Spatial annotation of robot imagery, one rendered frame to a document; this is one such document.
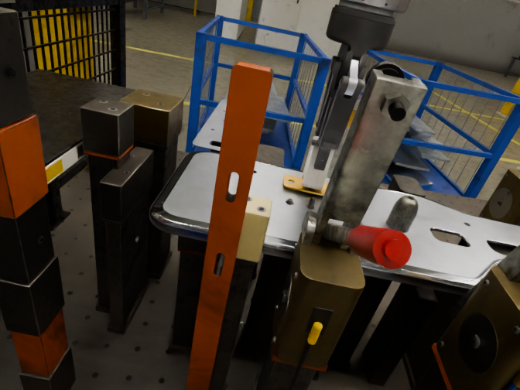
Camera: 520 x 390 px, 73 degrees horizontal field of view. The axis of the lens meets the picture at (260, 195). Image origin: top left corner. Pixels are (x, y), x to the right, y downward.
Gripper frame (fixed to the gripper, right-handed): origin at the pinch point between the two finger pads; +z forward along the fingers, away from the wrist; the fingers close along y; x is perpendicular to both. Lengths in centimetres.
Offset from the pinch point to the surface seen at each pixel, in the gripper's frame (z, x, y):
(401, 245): -10.1, 0.2, 31.4
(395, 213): 2.3, 11.2, 5.7
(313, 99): 34, 16, -173
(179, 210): 4.6, -16.7, 12.2
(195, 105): 52, -56, -166
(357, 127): -13.0, -1.8, 21.8
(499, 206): 6.2, 37.5, -12.5
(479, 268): 4.6, 21.8, 11.0
